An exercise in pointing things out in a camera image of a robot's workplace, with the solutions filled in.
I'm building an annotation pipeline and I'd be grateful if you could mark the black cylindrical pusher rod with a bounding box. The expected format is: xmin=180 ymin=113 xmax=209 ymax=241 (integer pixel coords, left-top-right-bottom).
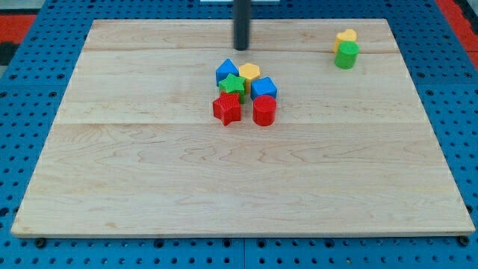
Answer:
xmin=233 ymin=0 xmax=251 ymax=51

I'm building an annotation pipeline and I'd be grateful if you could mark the blue triangle block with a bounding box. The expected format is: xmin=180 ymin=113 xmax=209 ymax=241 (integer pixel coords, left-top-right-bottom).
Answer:
xmin=215 ymin=58 xmax=239 ymax=86

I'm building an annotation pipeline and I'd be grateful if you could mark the yellow hexagon block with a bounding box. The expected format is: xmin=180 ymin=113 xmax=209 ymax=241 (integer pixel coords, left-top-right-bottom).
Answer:
xmin=239 ymin=63 xmax=261 ymax=93

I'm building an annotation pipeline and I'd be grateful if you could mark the green star block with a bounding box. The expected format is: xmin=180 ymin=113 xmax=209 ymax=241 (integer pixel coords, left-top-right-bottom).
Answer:
xmin=219 ymin=73 xmax=245 ymax=104

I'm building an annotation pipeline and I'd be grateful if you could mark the blue cube block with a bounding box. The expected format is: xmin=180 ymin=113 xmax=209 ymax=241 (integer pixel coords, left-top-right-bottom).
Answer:
xmin=250 ymin=77 xmax=277 ymax=100

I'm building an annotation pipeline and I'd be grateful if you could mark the red cylinder block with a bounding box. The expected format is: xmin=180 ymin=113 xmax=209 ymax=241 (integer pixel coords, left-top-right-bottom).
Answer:
xmin=252 ymin=95 xmax=276 ymax=126

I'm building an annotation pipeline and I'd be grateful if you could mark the red star block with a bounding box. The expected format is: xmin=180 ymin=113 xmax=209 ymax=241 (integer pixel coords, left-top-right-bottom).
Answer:
xmin=213 ymin=92 xmax=241 ymax=126

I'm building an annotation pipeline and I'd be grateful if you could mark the yellow heart block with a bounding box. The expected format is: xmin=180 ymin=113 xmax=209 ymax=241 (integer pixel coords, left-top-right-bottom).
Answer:
xmin=333 ymin=29 xmax=358 ymax=53

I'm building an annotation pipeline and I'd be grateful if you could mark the green cylinder block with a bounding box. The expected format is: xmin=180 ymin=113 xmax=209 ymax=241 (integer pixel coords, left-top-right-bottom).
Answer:
xmin=334 ymin=41 xmax=360 ymax=69

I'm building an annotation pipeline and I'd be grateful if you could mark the light wooden board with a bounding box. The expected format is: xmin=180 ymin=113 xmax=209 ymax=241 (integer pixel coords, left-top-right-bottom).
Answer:
xmin=11 ymin=19 xmax=475 ymax=238

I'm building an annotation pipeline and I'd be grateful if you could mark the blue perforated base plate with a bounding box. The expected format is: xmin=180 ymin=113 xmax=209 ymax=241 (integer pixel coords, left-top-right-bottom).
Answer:
xmin=1 ymin=0 xmax=477 ymax=268

